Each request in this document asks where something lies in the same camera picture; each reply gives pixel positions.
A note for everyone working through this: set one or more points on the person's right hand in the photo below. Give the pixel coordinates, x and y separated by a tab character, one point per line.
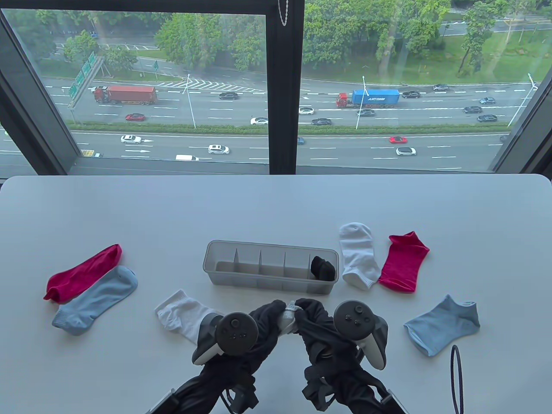
319	332

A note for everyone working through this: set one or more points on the person's left hand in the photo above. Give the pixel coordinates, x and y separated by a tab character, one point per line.
267	332

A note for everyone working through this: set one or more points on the grey sock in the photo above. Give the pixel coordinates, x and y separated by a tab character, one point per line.
288	321

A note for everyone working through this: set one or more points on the grey hand controller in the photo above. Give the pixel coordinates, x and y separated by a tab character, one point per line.
353	319
237	334

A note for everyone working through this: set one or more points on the black sock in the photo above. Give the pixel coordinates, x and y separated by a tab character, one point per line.
323	268

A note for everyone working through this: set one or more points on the white sock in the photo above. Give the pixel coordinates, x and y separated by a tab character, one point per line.
181	315
358	254

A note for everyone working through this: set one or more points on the red sock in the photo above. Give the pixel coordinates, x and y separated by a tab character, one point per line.
405	261
82	274

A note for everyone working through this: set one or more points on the light blue sock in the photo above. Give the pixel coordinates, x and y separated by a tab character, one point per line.
444	325
95	297

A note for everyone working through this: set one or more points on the grey divided storage box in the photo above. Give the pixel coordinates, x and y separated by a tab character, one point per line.
267	265

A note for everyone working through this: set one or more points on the black labelled wrist box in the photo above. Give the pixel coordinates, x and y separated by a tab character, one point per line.
164	401
394	401

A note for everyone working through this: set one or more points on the white street lamp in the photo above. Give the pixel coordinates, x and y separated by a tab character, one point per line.
191	103
519	103
360	108

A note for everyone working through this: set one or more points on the green road sign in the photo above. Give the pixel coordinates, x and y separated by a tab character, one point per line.
79	79

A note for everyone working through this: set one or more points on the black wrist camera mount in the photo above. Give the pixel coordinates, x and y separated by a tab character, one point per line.
241	399
317	394

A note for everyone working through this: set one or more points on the black window frame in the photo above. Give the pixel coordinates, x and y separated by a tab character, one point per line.
282	86

